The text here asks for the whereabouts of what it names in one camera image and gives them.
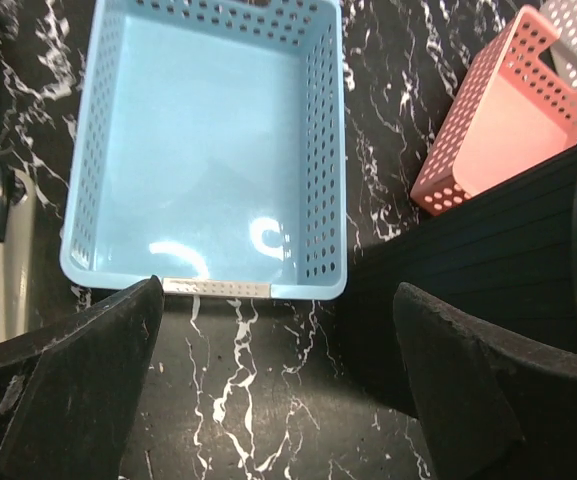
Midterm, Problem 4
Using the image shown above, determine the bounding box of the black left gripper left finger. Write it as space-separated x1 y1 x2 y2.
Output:
0 276 164 479

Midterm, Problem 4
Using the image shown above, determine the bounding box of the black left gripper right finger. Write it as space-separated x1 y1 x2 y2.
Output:
393 283 577 479

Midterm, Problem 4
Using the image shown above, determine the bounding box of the large black ribbed bin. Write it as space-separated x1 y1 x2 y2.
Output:
336 145 577 415

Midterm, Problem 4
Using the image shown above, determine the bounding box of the blue perforated basket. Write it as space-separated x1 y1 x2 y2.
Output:
60 1 347 300

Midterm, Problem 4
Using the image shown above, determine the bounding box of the pink perforated basket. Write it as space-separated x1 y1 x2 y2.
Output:
410 5 577 215

